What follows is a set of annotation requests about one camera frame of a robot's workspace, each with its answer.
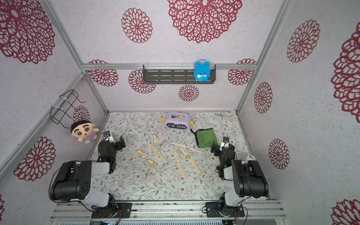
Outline beige watch lower left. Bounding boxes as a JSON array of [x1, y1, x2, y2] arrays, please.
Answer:
[[147, 159, 158, 169]]

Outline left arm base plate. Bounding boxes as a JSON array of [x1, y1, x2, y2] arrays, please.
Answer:
[[91, 203, 132, 219]]

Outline cartoon boy plush doll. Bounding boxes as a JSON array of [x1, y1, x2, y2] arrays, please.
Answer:
[[71, 120, 99, 144]]

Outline beige watch folded top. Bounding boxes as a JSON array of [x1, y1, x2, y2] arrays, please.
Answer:
[[153, 135, 159, 143]]

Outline rose gold small watch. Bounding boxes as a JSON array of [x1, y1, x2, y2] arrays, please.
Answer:
[[159, 141, 166, 148]]

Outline beige watch long diagonal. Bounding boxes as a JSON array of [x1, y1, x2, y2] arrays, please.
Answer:
[[148, 142, 168, 164]]

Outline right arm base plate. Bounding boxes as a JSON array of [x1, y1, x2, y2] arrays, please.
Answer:
[[204, 202, 245, 218]]

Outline white strap watch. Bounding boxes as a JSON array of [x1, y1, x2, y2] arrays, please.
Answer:
[[172, 142, 198, 153]]

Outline blue alarm clock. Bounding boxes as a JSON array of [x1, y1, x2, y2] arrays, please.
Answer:
[[194, 60, 211, 82]]

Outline green cleaning cloth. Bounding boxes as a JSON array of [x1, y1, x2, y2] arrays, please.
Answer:
[[190, 128, 218, 149]]

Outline grey wall shelf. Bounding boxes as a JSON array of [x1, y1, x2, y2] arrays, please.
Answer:
[[142, 65, 216, 85]]

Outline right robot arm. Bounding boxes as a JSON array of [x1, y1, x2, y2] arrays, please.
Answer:
[[211, 140, 269, 210]]

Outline beige watch short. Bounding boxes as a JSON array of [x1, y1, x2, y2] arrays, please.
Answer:
[[136, 150, 147, 158]]

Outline purple tissue box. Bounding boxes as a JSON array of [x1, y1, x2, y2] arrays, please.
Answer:
[[162, 112, 194, 130]]

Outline white alarm clock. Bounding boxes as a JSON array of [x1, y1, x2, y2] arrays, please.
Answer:
[[246, 155, 256, 161]]

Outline black wire rack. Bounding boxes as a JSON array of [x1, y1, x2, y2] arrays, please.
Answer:
[[49, 89, 86, 129]]

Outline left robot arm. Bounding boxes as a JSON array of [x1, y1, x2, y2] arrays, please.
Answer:
[[48, 136, 126, 217]]

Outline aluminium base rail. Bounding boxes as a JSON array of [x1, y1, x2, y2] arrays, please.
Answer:
[[49, 200, 287, 222]]

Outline beige watch long right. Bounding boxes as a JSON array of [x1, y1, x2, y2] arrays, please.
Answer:
[[180, 147, 201, 173]]

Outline beige watch long centre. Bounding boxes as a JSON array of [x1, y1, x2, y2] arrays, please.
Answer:
[[173, 149, 185, 180]]

